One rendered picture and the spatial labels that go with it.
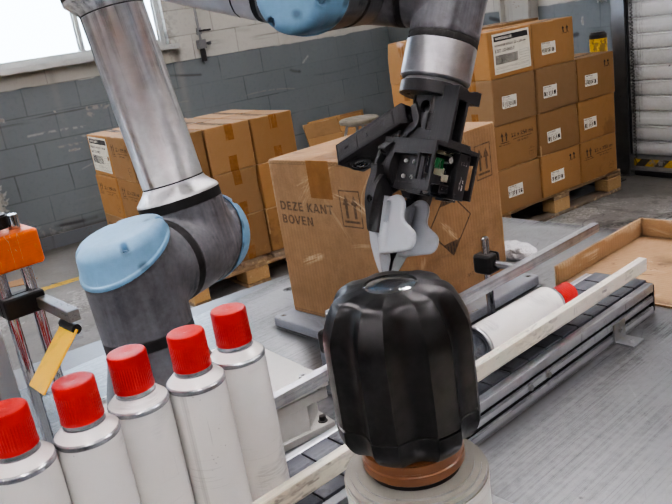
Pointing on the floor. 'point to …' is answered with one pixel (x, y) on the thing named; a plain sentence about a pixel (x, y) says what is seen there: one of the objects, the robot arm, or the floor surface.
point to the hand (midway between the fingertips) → (383, 266)
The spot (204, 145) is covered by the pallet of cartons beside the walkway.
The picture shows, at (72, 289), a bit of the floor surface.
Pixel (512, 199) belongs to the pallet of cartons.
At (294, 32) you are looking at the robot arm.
